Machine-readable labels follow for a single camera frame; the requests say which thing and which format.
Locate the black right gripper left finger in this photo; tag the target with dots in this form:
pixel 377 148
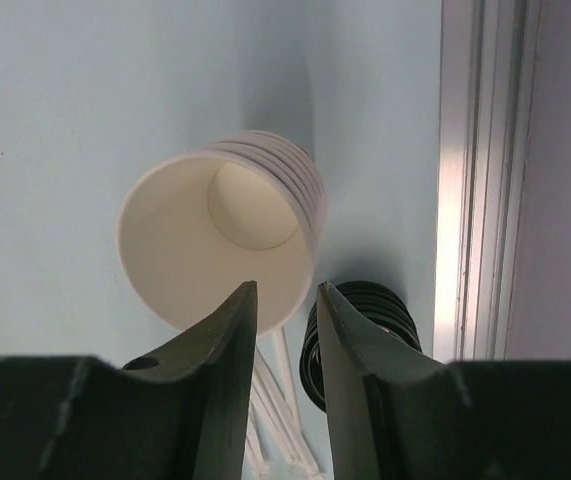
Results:
pixel 177 412

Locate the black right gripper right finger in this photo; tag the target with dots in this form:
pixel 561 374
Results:
pixel 394 413

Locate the stack of black lids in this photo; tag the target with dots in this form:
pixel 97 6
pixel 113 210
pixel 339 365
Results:
pixel 378 304

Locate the stacked paper cups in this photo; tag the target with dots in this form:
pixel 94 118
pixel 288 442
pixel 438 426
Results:
pixel 250 207

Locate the aluminium frame rail right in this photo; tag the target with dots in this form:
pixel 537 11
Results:
pixel 488 62

